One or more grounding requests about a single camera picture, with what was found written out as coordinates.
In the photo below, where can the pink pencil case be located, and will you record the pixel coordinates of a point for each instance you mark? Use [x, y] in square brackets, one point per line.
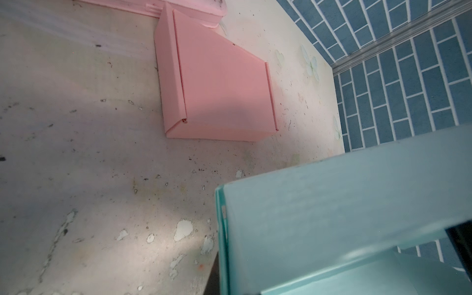
[207, 12]

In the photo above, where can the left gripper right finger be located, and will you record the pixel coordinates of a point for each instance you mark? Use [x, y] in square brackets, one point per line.
[459, 249]

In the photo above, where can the pink paper box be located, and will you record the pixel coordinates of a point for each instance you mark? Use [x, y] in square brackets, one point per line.
[210, 87]

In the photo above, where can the light blue paper box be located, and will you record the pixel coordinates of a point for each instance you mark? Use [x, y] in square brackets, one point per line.
[334, 227]

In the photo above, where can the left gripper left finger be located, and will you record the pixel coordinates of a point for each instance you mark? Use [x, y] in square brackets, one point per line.
[213, 284]

